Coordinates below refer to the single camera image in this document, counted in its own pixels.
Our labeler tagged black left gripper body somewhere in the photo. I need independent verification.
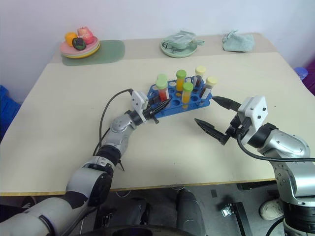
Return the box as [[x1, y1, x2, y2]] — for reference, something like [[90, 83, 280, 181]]
[[143, 105, 160, 124]]

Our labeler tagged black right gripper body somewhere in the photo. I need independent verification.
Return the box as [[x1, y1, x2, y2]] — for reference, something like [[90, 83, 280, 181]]
[[220, 111, 250, 146]]

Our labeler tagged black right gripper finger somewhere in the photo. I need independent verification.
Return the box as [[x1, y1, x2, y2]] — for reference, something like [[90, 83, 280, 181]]
[[194, 118, 227, 146], [212, 96, 241, 112]]

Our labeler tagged orange tube green cap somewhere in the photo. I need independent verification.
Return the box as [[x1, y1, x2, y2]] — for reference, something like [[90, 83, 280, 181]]
[[175, 69, 188, 91], [181, 82, 194, 111]]

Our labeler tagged brown tube yellow cap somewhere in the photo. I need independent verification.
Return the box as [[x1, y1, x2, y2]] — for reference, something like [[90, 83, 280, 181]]
[[193, 65, 207, 88], [199, 76, 219, 101]]

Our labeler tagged blue test tube rack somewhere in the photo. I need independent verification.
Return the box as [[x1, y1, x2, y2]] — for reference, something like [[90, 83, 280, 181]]
[[146, 77, 214, 119]]

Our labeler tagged mint green plate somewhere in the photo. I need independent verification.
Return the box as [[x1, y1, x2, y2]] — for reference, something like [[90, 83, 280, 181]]
[[160, 39, 198, 59]]

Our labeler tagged mint green towel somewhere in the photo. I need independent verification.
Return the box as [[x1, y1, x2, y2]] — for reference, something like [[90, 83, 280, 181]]
[[221, 29, 255, 53]]

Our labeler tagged green placemat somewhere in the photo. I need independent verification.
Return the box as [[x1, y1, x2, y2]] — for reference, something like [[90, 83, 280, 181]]
[[61, 39, 126, 67]]

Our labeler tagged yellow plate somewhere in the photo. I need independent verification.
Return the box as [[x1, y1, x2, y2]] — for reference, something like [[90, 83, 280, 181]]
[[62, 43, 101, 59]]

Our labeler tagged blue bottle cap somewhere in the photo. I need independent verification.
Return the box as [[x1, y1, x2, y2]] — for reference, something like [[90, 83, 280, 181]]
[[293, 66, 309, 80]]

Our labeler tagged pink plate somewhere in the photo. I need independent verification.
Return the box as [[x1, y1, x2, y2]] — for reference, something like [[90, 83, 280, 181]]
[[60, 36, 100, 56]]

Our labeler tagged dark grey rounded shape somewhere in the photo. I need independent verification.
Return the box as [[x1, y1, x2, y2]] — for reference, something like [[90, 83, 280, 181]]
[[175, 187, 207, 235]]

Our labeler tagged purple object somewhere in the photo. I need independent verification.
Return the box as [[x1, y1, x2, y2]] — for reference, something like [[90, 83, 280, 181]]
[[302, 61, 315, 98]]

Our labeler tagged white shoe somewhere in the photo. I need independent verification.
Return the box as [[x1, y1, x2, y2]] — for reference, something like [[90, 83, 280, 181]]
[[259, 199, 284, 221]]

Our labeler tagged pale green stacked plate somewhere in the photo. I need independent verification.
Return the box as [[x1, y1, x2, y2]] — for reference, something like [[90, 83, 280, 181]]
[[61, 52, 95, 60]]

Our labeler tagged dark green black toy fruit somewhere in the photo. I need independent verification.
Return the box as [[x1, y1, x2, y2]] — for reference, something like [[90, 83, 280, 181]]
[[71, 37, 87, 51]]

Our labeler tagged orange toy fruit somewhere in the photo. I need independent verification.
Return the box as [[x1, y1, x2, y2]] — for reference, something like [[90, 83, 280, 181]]
[[64, 32, 78, 46]]

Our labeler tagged blue plastic bin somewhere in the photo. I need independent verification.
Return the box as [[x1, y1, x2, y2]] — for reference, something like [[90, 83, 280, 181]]
[[0, 84, 22, 140]]

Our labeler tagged black white-striped shoe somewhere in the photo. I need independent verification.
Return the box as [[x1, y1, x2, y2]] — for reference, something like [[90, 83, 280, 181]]
[[20, 195, 38, 210]]

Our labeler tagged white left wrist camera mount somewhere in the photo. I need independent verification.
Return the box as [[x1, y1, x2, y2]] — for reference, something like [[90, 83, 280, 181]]
[[130, 90, 150, 117]]

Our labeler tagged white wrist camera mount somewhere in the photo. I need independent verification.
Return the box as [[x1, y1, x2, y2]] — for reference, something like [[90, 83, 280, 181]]
[[237, 95, 268, 145], [130, 90, 150, 117]]

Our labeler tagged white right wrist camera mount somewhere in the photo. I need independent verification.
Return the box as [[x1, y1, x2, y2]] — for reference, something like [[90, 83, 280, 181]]
[[237, 95, 268, 145]]

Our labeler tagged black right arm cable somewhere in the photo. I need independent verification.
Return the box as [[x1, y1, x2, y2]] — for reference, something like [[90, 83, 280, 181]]
[[236, 136, 315, 163]]

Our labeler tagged black table frame leg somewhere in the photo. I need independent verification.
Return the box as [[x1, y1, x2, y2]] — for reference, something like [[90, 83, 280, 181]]
[[232, 201, 252, 236]]

